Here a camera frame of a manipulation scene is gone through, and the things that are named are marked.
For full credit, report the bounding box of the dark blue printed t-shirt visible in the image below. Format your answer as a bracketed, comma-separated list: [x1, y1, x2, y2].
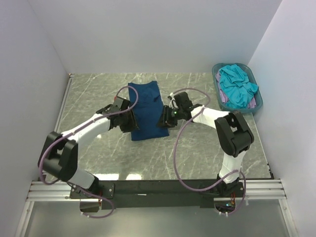
[128, 81, 169, 141]

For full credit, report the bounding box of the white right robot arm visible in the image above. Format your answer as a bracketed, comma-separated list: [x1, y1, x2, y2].
[157, 89, 254, 197]

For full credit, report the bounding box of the aluminium frame rail left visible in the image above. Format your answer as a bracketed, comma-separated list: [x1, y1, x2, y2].
[39, 73, 75, 176]

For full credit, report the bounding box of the black base crossbar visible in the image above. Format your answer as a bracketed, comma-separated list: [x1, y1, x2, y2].
[70, 179, 245, 213]

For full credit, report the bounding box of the aluminium frame rail front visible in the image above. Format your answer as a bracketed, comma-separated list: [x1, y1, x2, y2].
[26, 180, 286, 201]

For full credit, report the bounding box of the aluminium frame rail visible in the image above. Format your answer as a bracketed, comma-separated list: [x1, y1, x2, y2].
[26, 180, 286, 201]
[39, 73, 75, 176]

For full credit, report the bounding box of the teal plastic laundry basket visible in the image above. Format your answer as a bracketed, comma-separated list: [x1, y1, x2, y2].
[212, 63, 263, 114]

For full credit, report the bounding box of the turquoise t-shirt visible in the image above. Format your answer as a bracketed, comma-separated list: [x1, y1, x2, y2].
[218, 64, 259, 109]

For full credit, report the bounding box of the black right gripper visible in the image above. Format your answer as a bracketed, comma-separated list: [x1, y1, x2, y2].
[156, 105, 184, 129]

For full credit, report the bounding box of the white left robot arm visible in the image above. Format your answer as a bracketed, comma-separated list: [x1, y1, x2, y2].
[38, 96, 138, 198]

